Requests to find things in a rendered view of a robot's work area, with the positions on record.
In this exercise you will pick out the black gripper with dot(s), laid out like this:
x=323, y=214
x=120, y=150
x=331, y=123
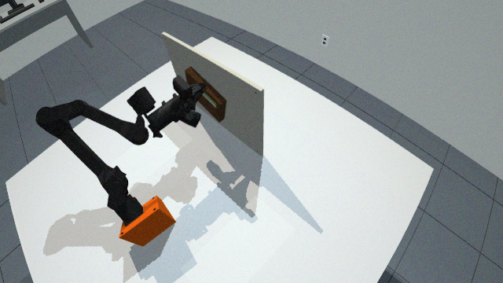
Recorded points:
x=187, y=93

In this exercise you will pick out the brown picture frame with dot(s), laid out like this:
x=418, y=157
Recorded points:
x=211, y=100

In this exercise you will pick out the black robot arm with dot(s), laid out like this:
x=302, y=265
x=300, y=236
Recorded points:
x=55, y=120

